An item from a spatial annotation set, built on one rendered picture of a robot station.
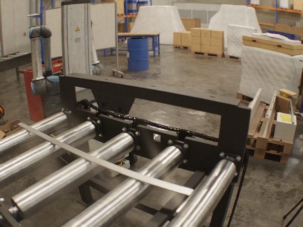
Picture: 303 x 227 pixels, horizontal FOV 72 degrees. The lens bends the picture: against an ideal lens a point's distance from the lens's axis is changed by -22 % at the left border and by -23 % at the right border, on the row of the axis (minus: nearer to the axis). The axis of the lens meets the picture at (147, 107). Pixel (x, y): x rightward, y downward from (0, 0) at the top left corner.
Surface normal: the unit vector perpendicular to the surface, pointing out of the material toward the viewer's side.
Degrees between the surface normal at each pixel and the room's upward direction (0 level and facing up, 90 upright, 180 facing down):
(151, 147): 90
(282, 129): 90
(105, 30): 90
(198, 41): 90
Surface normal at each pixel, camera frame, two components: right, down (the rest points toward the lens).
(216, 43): -0.47, 0.33
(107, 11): 0.52, 0.30
